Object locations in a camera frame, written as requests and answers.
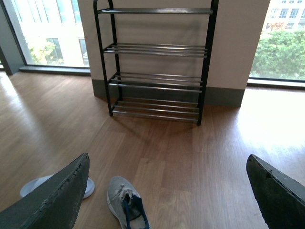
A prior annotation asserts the black metal shoe rack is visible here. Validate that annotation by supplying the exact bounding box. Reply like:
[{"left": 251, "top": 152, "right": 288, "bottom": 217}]
[{"left": 93, "top": 0, "right": 219, "bottom": 125}]

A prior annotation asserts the light blue slide sandal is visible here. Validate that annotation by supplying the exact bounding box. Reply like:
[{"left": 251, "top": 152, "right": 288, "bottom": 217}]
[{"left": 20, "top": 174, "right": 95, "bottom": 199}]

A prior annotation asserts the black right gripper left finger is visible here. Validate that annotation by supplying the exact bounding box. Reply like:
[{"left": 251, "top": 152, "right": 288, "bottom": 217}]
[{"left": 0, "top": 153, "right": 90, "bottom": 229}]

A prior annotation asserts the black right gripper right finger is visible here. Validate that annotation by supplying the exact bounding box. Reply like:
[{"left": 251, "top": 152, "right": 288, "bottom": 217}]
[{"left": 246, "top": 154, "right": 305, "bottom": 229}]

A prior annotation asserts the grey knit sneaker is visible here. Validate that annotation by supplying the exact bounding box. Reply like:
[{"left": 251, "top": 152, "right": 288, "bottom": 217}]
[{"left": 107, "top": 176, "right": 151, "bottom": 229}]

